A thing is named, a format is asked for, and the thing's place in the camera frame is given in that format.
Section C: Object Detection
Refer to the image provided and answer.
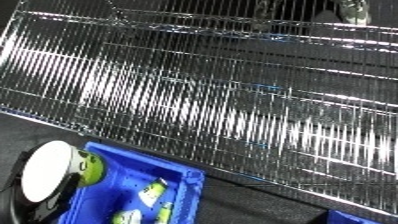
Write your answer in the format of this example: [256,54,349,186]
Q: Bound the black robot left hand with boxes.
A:
[0,151,84,224]

